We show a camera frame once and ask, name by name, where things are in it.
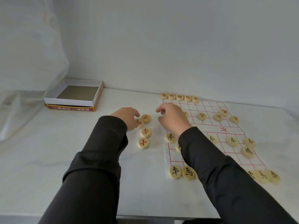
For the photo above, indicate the person's left hand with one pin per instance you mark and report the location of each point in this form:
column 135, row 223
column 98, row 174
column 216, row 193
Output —
column 127, row 117

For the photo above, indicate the person's left forearm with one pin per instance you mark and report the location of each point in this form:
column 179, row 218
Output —
column 88, row 174

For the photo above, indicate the sheer white curtain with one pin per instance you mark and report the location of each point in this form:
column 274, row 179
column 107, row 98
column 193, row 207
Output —
column 25, row 62

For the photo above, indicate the grey desk drawer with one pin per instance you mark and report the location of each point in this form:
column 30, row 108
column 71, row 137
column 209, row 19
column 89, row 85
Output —
column 144, row 219

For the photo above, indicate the person's right forearm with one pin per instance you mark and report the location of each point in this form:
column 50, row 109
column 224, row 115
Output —
column 233, row 184

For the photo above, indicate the red grid xiangqi board sheet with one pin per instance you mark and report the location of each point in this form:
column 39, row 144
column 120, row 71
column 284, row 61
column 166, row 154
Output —
column 233, row 130

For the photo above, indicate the person's right hand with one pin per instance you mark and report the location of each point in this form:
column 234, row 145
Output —
column 175, row 120

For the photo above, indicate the white cardboard box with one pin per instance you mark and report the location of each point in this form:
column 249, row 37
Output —
column 67, row 102

